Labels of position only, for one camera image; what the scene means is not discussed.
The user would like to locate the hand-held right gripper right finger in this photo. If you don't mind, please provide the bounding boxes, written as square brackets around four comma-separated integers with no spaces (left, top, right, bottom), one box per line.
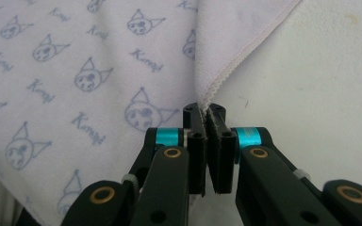
[206,103,262,194]

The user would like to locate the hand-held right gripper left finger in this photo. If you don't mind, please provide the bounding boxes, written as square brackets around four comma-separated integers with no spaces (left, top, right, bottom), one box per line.
[155,103,208,197]

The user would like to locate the lilac printed towel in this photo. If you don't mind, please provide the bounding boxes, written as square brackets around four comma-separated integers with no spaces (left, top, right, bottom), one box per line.
[0,0,301,226]

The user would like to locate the white grid mat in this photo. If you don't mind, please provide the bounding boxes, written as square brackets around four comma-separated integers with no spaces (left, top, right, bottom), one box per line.
[189,0,362,226]

